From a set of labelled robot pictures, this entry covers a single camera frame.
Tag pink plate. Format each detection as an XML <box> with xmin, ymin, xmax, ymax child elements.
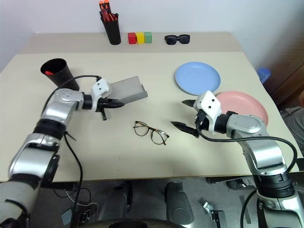
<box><xmin>214</xmin><ymin>91</ymin><xmax>270</xmax><ymax>128</ymax></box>

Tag white floor cable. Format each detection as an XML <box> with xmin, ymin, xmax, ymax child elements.
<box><xmin>66</xmin><ymin>189</ymin><xmax>93</xmax><ymax>208</ymax></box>

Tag black tall pen holder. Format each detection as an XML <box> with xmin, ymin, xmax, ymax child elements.
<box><xmin>102</xmin><ymin>13</ymin><xmax>122</xmax><ymax>46</ymax></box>

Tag grey open glasses case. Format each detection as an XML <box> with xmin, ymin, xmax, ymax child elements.
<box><xmin>109</xmin><ymin>76</ymin><xmax>149</xmax><ymax>105</ymax></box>

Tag grey fabric item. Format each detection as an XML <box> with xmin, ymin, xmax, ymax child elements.
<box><xmin>282</xmin><ymin>106</ymin><xmax>304</xmax><ymax>156</ymax></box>

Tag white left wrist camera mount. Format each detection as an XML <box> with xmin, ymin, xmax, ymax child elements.
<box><xmin>91</xmin><ymin>77</ymin><xmax>113</xmax><ymax>113</ymax></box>

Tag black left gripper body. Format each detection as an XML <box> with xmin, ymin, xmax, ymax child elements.
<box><xmin>97</xmin><ymin>98</ymin><xmax>113</xmax><ymax>121</ymax></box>

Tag metal bracket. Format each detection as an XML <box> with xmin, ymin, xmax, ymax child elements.
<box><xmin>202</xmin><ymin>201</ymin><xmax>227</xmax><ymax>224</ymax></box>

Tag red block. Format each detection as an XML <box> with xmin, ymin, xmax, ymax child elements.
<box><xmin>127</xmin><ymin>32</ymin><xmax>138</xmax><ymax>45</ymax></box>

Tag tortoiseshell round eyeglasses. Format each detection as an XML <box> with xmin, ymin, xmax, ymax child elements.
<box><xmin>133</xmin><ymin>120</ymin><xmax>170</xmax><ymax>146</ymax></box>

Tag black sunglasses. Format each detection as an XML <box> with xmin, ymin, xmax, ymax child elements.
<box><xmin>164</xmin><ymin>34</ymin><xmax>191</xmax><ymax>46</ymax></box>

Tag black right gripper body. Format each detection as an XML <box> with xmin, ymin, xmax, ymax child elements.
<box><xmin>194</xmin><ymin>109</ymin><xmax>211</xmax><ymax>132</ymax></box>

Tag blue plate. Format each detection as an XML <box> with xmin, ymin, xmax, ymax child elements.
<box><xmin>175</xmin><ymin>61</ymin><xmax>222</xmax><ymax>96</ymax></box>

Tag brown wooden cabinet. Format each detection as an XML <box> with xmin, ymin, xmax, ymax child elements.
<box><xmin>261</xmin><ymin>50</ymin><xmax>304</xmax><ymax>108</ymax></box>

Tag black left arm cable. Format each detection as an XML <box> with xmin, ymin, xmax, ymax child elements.
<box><xmin>41</xmin><ymin>75</ymin><xmax>103</xmax><ymax>228</ymax></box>

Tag dark rounded shape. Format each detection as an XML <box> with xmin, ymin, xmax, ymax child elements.
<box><xmin>164</xmin><ymin>181</ymin><xmax>195</xmax><ymax>225</ymax></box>

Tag black cup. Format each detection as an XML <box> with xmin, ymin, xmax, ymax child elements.
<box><xmin>39</xmin><ymin>58</ymin><xmax>80</xmax><ymax>92</ymax></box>

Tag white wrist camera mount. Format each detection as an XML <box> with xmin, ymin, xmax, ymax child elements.
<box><xmin>193</xmin><ymin>90</ymin><xmax>223</xmax><ymax>135</ymax></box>
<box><xmin>91</xmin><ymin>77</ymin><xmax>113</xmax><ymax>113</ymax></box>

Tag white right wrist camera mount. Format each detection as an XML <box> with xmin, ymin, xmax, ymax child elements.
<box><xmin>193</xmin><ymin>90</ymin><xmax>223</xmax><ymax>135</ymax></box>

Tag blue ribbed bottle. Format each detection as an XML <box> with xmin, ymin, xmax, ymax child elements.
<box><xmin>256</xmin><ymin>67</ymin><xmax>272</xmax><ymax>85</ymax></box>

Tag black table frame bar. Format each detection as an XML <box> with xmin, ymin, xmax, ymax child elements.
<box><xmin>205</xmin><ymin>176</ymin><xmax>255</xmax><ymax>185</ymax></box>

